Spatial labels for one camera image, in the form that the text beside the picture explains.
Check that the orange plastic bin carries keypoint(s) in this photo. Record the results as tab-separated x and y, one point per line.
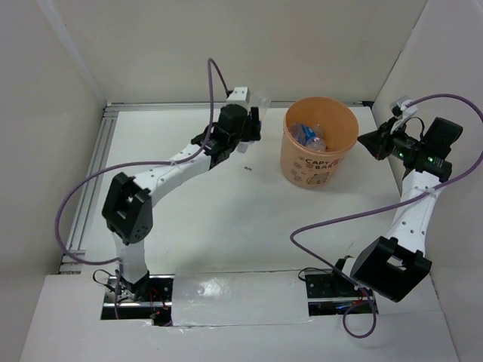
308	168

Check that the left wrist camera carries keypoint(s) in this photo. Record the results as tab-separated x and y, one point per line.
240	96

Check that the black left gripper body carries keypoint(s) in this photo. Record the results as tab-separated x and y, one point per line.
245	136

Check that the aluminium table edge rail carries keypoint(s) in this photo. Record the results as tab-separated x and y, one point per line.
74	246

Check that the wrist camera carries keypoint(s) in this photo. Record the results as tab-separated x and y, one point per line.
240	96
403	109

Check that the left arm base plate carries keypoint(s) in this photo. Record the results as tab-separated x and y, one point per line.
153	305

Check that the blue label bottle blue cap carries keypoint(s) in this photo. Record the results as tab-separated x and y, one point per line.
309	137

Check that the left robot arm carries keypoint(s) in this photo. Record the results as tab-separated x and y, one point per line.
130	199

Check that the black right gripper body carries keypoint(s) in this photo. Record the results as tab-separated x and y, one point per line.
401	145

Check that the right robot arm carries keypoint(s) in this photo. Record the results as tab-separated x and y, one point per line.
395	263

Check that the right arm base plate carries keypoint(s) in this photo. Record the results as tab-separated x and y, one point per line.
329	294

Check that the blue label bottle white neck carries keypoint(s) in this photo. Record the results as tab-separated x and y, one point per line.
261	100

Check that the white taped cover sheet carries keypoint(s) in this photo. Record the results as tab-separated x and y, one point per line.
260	298

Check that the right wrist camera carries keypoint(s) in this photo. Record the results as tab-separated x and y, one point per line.
403	109

